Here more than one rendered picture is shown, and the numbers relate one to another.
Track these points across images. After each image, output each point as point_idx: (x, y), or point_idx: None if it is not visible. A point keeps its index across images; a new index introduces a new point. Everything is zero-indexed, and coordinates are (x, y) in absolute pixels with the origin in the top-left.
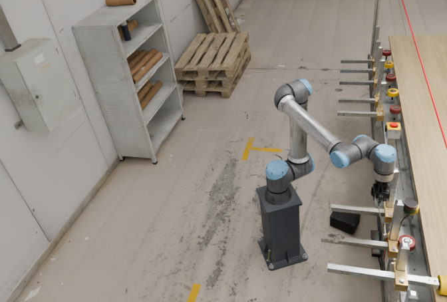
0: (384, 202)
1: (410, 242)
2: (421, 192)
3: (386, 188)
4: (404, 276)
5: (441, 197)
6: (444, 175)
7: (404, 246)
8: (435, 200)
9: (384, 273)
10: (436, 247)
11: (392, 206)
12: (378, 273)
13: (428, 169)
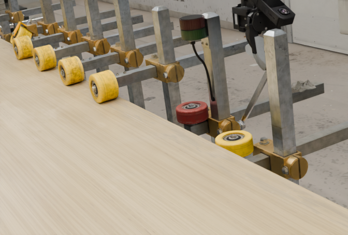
0: (298, 151)
1: (184, 107)
2: (238, 164)
3: None
4: (156, 60)
5: (189, 175)
6: (225, 218)
7: (158, 5)
8: (197, 165)
9: (181, 58)
10: (143, 120)
11: (274, 148)
12: (187, 55)
13: (279, 214)
